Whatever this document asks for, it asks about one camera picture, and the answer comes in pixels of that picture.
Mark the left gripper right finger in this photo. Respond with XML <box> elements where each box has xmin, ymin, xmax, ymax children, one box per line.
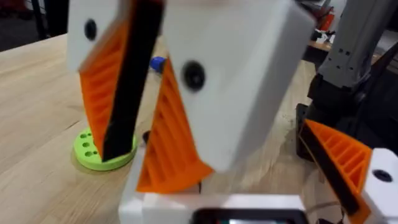
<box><xmin>298</xmin><ymin>119</ymin><xmax>398</xmax><ymax>224</ymax></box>

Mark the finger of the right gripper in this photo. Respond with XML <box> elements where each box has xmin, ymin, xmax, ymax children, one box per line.
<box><xmin>67</xmin><ymin>0</ymin><xmax>165</xmax><ymax>163</ymax></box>
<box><xmin>161</xmin><ymin>0</ymin><xmax>316</xmax><ymax>174</ymax></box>

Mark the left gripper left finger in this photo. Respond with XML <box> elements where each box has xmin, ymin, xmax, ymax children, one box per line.
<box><xmin>119</xmin><ymin>145</ymin><xmax>147</xmax><ymax>224</ymax></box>

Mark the orange ribbed wedge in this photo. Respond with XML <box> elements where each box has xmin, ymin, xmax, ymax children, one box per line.
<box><xmin>136</xmin><ymin>58</ymin><xmax>216</xmax><ymax>194</ymax></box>

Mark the blue electric screwdriver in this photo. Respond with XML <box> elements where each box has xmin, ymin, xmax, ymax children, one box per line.
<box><xmin>149</xmin><ymin>55</ymin><xmax>168</xmax><ymax>75</ymax></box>

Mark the green disc with holes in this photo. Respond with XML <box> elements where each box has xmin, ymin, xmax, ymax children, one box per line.
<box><xmin>73</xmin><ymin>126</ymin><xmax>138</xmax><ymax>172</ymax></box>

